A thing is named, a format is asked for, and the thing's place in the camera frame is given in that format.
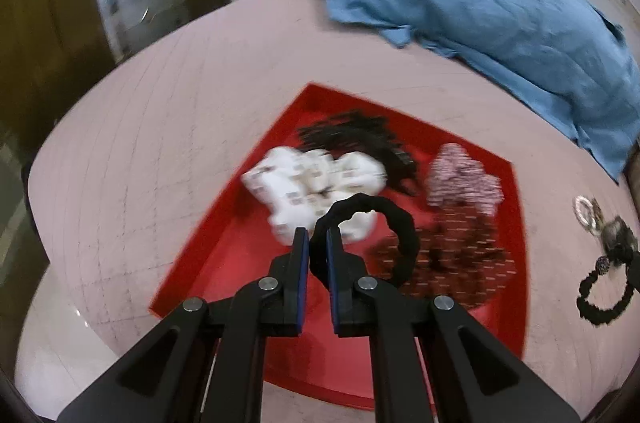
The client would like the red dotted scrunchie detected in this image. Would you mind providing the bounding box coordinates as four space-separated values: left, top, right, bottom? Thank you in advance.
399 204 516 309

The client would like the black bead bracelet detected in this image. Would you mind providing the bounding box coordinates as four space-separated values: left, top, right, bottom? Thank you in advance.
575 254 634 329

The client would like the black hair tie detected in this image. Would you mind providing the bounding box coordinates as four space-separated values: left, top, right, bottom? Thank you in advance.
308 193 422 291

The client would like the red white checkered scrunchie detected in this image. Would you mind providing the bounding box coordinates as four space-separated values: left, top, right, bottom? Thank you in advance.
424 143 503 217

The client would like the grey satin scrunchie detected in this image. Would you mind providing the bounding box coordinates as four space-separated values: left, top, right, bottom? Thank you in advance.
601 216 638 267

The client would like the white pearl bracelet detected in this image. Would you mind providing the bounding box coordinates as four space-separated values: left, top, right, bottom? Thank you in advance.
572 194 599 231

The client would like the white patterned scrunchie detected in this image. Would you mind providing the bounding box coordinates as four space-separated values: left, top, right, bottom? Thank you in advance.
241 146 387 245

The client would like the black claw hair clip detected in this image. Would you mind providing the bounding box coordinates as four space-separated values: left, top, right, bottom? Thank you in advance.
297 110 419 196

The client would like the red shallow tray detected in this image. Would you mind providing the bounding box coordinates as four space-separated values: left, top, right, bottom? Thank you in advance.
150 81 531 412

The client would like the pink quilted bed cover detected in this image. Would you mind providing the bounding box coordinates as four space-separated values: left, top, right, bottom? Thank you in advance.
28 0 639 414

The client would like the blue blanket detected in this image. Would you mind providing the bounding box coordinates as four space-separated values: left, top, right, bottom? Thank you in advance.
326 0 639 178

